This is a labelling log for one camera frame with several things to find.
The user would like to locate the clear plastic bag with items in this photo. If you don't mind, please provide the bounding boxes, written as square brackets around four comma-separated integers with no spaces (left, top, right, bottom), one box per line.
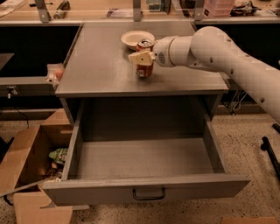
[44,63,64,85]

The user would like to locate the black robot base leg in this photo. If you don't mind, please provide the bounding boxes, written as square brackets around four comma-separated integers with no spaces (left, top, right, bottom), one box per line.
[261,136,280,181]

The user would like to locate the open grey top drawer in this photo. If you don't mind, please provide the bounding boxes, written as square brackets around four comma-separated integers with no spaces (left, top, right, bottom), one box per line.
[43,113,251,207]

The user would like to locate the white paper bowl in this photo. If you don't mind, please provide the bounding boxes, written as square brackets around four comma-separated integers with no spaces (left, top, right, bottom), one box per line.
[121,31,155,51]

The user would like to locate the brown cardboard box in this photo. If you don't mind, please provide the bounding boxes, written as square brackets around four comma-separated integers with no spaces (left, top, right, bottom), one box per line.
[0,108,73,224]

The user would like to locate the black drawer handle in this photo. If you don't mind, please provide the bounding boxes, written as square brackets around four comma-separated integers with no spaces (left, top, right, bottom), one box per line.
[132,188,165,201]

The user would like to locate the green snack bag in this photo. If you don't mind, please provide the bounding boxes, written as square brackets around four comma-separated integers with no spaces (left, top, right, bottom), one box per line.
[49,148,68,165]

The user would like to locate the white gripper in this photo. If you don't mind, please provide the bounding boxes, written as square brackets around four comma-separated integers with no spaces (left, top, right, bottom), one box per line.
[128,36,175,67]

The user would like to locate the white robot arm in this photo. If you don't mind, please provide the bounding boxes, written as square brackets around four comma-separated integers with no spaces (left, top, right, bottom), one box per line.
[129,26,280,123]

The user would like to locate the red coke can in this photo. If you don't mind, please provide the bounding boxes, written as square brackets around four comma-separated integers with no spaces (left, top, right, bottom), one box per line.
[136,38,154,78]

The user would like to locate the pink storage box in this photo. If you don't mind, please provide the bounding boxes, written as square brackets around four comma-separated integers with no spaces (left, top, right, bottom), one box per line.
[203,0,235,18]

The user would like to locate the black tool on bench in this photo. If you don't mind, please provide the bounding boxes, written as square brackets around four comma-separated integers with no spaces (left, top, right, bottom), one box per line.
[53,0,70,19]

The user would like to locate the grey metal cabinet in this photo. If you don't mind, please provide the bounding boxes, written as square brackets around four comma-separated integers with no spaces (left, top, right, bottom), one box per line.
[54,20,229,141]

